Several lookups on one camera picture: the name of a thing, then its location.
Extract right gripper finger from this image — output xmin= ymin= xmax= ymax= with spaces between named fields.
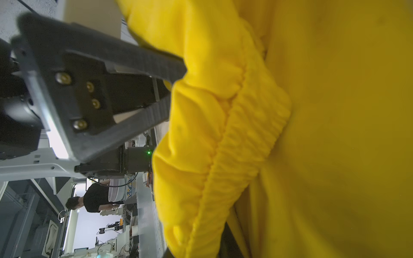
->
xmin=218 ymin=223 xmax=244 ymax=258

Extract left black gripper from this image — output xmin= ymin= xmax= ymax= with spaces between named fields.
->
xmin=1 ymin=13 xmax=187 ymax=161

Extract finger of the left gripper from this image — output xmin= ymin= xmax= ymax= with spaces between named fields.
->
xmin=45 ymin=95 xmax=171 ymax=163

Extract yellow shorts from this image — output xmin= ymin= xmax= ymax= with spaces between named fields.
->
xmin=118 ymin=1 xmax=413 ymax=258

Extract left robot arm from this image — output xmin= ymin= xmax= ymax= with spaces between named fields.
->
xmin=1 ymin=13 xmax=187 ymax=181

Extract person in black shirt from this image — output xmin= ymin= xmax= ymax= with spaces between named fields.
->
xmin=65 ymin=180 xmax=124 ymax=213

